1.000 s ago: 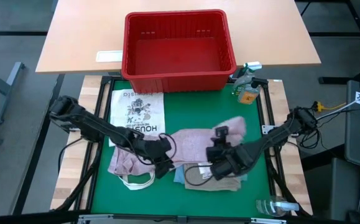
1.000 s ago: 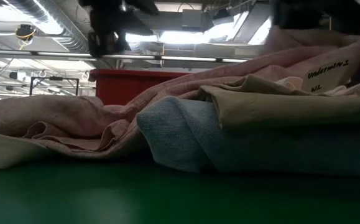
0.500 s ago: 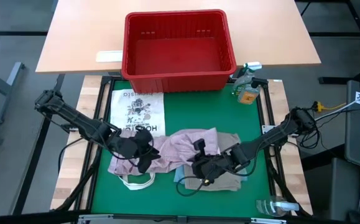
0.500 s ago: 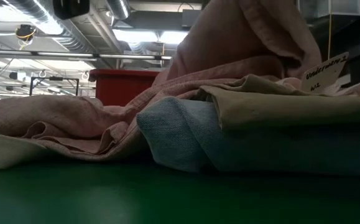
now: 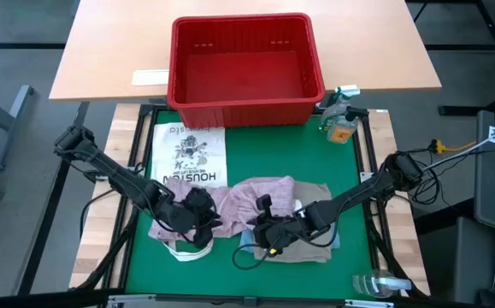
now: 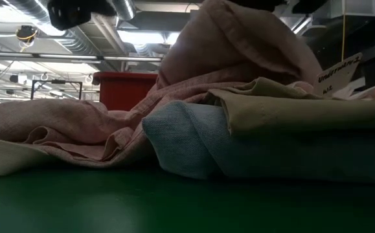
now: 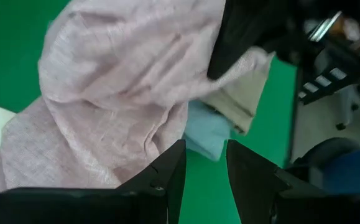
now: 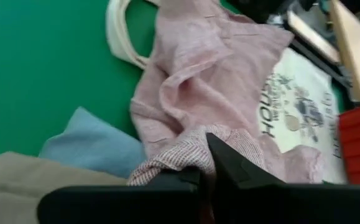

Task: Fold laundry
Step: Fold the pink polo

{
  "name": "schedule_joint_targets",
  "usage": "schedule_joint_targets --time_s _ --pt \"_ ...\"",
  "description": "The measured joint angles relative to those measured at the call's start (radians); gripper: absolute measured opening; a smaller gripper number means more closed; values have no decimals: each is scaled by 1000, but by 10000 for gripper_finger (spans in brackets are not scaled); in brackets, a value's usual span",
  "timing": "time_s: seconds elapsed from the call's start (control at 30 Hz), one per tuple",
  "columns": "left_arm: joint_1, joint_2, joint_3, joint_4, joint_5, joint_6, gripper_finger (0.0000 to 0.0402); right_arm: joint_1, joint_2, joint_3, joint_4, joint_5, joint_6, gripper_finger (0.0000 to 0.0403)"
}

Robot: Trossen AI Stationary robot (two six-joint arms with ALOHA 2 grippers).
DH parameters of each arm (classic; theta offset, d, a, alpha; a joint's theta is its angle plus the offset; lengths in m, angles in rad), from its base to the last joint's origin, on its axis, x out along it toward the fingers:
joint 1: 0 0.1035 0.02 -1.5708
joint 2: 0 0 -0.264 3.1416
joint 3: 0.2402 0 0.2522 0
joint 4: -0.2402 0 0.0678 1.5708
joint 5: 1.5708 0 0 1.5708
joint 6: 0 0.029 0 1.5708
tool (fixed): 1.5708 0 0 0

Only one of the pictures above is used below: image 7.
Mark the black metal table frame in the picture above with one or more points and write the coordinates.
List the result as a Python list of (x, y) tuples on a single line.
[(322, 82)]

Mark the light blue denim jeans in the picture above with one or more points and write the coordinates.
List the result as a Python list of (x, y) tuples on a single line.
[(207, 127)]

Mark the blue office chair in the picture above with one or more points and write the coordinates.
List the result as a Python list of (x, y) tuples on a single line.
[(350, 171)]

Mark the pink garment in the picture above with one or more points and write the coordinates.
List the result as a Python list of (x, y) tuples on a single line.
[(105, 77)]

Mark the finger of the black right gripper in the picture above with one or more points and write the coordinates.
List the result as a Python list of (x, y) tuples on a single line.
[(242, 31)]

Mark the beige garment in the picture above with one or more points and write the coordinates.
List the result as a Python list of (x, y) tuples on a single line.
[(245, 96)]

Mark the green table mat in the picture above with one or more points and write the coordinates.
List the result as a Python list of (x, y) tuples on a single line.
[(8, 46)]

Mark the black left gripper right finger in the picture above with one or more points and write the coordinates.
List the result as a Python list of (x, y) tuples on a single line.
[(254, 180)]

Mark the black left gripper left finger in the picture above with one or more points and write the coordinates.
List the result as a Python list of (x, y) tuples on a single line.
[(167, 177)]

